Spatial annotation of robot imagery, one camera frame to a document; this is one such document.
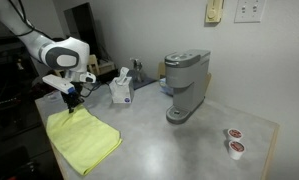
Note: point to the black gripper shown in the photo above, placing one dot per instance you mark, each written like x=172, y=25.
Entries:
x=71, y=96

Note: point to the yellow microfiber towel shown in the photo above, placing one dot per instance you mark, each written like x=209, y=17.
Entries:
x=82, y=140

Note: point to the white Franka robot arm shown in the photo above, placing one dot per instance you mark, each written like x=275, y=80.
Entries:
x=62, y=53

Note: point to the light wooden chair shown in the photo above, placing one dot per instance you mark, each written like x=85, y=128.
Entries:
x=94, y=65

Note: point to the grey tissue box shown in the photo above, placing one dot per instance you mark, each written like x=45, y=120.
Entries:
x=121, y=91

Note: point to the small wooden crate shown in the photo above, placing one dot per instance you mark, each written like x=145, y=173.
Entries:
x=107, y=66

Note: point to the clear glass jar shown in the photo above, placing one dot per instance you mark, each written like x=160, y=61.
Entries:
x=138, y=76

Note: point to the metal utensils in jar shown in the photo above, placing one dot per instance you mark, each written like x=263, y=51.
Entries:
x=135, y=62

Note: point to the dark blue cloth mat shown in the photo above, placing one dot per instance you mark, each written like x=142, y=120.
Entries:
x=145, y=82

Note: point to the black flat monitor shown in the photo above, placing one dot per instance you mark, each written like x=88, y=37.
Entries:
x=82, y=23

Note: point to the light blue package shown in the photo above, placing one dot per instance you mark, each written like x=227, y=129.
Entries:
x=164, y=86

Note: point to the grey pod coffee maker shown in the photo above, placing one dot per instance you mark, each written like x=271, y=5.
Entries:
x=185, y=80

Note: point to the white coffee pod red lid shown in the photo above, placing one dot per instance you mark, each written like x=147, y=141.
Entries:
x=235, y=133
x=236, y=149

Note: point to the beige wall thermostat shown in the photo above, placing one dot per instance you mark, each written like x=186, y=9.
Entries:
x=213, y=11

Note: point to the white light switch plate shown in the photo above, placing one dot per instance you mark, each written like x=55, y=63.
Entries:
x=249, y=10

